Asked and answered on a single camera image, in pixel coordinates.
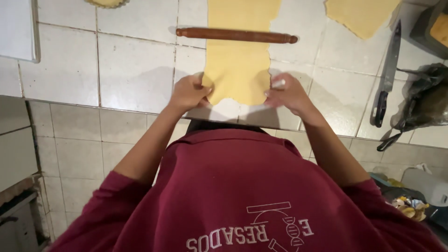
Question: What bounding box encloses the ragged yellow dough piece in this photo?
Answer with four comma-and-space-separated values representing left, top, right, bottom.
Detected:
324, 0, 403, 40

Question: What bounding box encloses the white board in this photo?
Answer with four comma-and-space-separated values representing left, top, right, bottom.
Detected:
0, 0, 41, 64

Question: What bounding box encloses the person's left hand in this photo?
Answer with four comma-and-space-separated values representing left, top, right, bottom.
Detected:
169, 73, 214, 113

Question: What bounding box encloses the dark container with yellow content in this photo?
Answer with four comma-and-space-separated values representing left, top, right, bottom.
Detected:
409, 0, 448, 60

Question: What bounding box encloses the black handled kitchen knife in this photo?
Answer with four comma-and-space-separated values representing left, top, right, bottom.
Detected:
372, 19, 403, 129

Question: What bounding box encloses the maroon printed shirt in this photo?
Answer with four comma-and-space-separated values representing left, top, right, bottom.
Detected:
45, 119, 448, 252

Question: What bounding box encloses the round dough tart base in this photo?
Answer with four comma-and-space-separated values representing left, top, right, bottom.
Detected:
84, 0, 130, 9

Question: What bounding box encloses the bin with food scraps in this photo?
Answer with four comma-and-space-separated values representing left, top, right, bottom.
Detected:
368, 171, 448, 233

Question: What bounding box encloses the black plastic bag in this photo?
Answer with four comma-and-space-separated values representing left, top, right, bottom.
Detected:
377, 63, 448, 152

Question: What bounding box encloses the person's right hand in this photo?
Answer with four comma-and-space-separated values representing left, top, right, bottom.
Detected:
263, 72, 314, 117

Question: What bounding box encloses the brown wooden rolling pin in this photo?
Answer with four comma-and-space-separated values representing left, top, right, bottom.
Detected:
175, 27, 299, 45

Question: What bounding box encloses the white plastic jug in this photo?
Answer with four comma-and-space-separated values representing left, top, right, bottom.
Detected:
400, 163, 448, 208

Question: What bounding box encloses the long yellow dough sheet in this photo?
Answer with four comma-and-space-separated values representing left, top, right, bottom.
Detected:
202, 0, 283, 106

